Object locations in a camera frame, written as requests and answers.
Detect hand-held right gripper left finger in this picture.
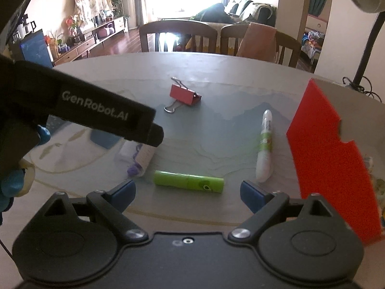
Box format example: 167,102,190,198
32,180,150,243

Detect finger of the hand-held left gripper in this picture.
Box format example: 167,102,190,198
146,122,165,148

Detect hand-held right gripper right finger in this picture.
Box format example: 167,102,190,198
228,180,347,242

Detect white bottle with purple print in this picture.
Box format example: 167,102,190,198
119,140,157,178

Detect green tube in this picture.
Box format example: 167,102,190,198
154,170,225,194

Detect red storage box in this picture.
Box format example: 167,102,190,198
286,78,381,245

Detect person's left hand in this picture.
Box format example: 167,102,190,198
0,125,51,217

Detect red binder clip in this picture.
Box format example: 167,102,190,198
164,77,203,114

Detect white and green pen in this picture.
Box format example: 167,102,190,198
255,109,274,183

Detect wooden sideboard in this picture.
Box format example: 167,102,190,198
54,15,130,66

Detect printed table mat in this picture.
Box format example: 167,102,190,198
28,51,385,227

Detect blue front cabinet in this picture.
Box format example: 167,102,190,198
19,29,55,68

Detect red potted flowers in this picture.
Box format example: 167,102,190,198
65,17,85,37

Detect coffee maker and kettle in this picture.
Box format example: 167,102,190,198
16,14,37,37

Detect hanging floral clothes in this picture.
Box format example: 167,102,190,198
72,0,111,27

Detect dark wooden chair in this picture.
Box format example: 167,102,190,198
220,24,250,56
275,32,302,68
139,20,222,55

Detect dark blanket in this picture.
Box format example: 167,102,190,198
189,3,238,25

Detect sofa with cushions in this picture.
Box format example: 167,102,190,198
225,0,277,27

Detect black cable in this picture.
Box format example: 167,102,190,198
341,75,385,103

